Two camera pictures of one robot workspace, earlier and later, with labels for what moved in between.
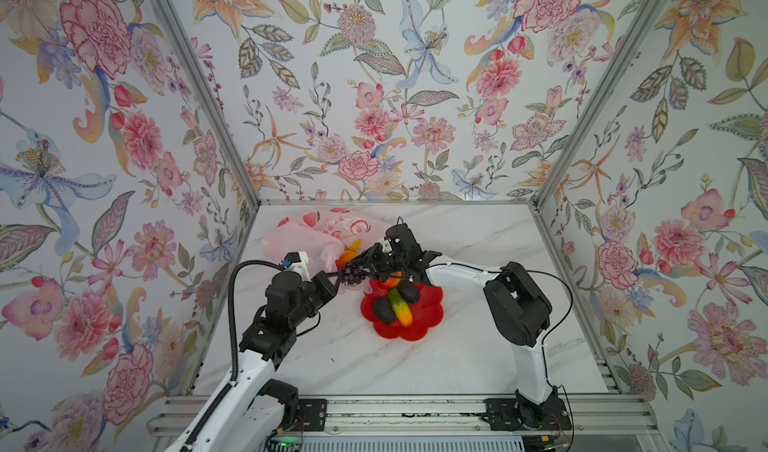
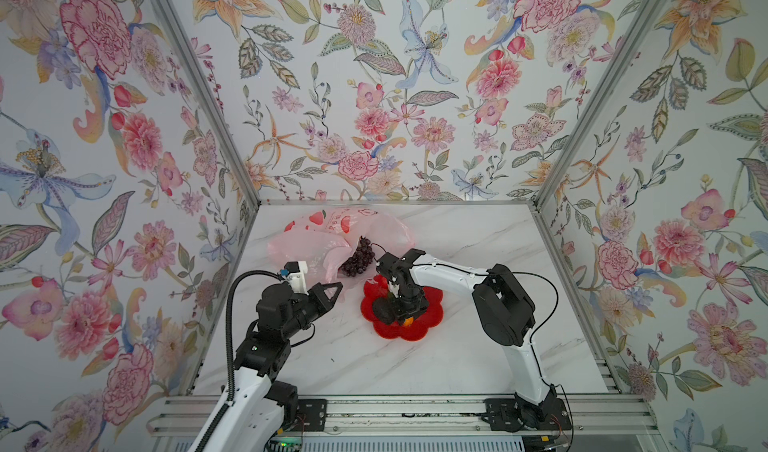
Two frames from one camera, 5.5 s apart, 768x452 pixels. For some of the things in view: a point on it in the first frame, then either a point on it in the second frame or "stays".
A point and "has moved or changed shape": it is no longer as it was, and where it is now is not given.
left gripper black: x=320 y=282 stays
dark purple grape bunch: x=351 y=275 has moved or changed shape
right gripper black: x=373 y=254 -> x=416 y=310
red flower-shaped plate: x=426 y=312 stays
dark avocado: x=384 y=311 stays
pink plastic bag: x=324 y=233 stays
